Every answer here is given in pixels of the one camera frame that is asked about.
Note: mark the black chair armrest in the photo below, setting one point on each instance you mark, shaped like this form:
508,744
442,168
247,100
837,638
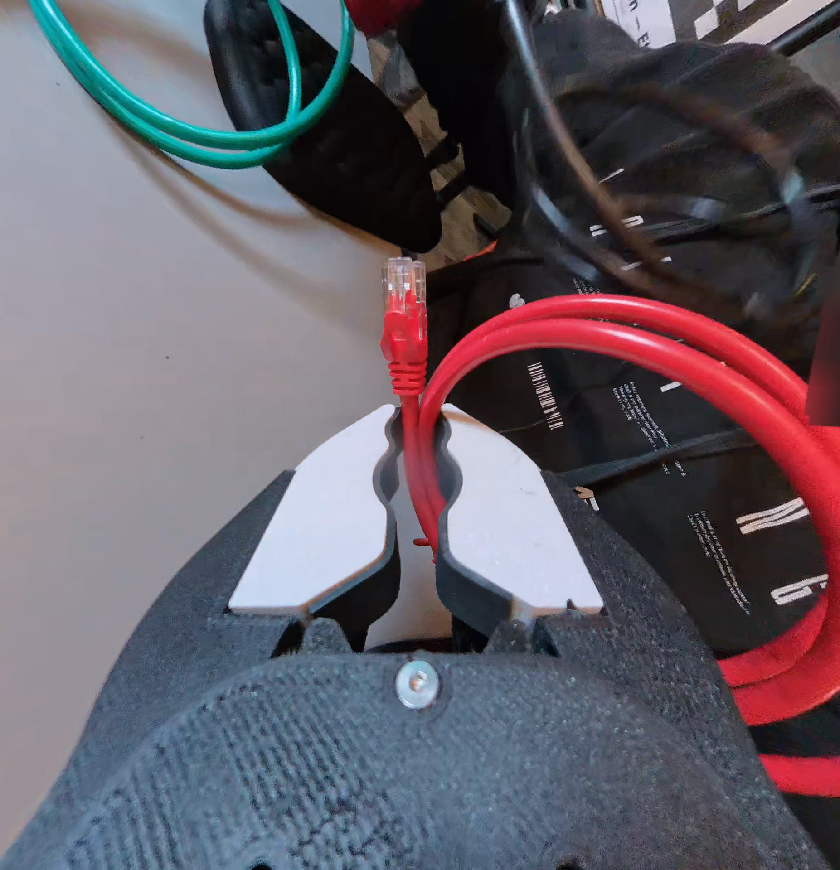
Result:
338,136

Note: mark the black framed tag sign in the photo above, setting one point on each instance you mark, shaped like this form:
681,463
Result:
664,17

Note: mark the person's black printed clothing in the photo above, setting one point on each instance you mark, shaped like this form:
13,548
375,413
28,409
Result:
664,442

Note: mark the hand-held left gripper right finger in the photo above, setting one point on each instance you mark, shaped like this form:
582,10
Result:
522,537

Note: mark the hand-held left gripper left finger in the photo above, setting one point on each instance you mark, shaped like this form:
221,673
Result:
318,530

